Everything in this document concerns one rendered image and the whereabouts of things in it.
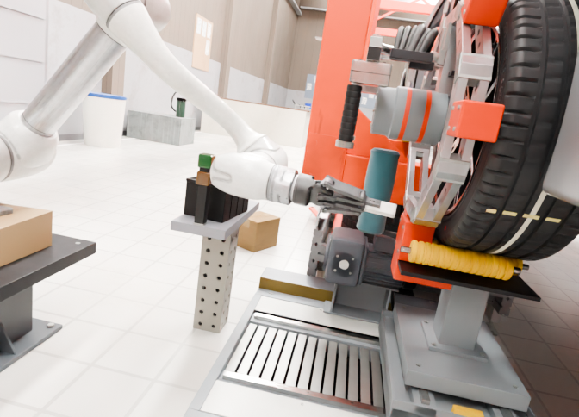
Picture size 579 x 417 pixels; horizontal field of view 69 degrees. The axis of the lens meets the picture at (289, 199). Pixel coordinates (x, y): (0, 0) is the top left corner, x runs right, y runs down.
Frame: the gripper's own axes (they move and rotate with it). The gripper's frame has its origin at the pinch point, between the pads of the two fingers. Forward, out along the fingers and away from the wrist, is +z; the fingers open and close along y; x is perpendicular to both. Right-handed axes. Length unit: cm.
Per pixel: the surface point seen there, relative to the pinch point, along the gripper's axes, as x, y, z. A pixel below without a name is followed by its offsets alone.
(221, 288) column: -10, -57, -45
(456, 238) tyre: 1.2, -7.1, 19.0
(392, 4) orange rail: 835, -459, -50
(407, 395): -30, -37, 18
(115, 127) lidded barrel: 224, -296, -323
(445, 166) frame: 6.6, 11.0, 11.0
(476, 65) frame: 21.3, 25.6, 11.4
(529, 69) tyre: 19.1, 28.4, 20.3
